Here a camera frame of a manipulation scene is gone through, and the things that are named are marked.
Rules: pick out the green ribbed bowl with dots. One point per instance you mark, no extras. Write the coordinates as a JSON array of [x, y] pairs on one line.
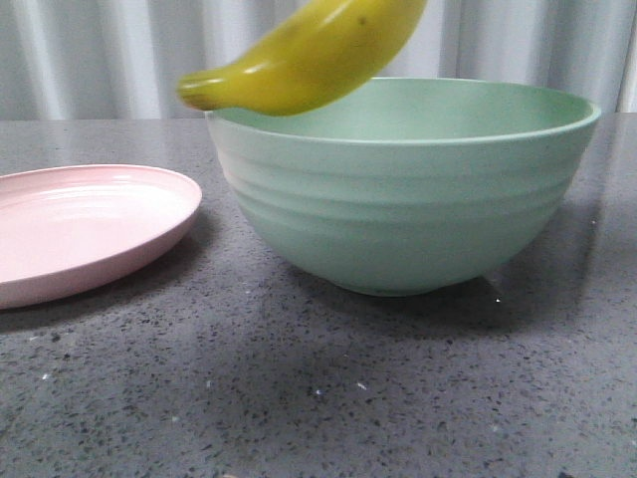
[[406, 185]]

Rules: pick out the pink plate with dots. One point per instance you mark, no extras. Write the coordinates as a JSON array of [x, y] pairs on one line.
[[66, 230]]

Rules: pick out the grey pleated curtain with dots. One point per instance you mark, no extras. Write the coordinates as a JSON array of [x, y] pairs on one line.
[[88, 60]]

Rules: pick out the yellow banana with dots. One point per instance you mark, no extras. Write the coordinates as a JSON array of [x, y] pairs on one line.
[[321, 53]]

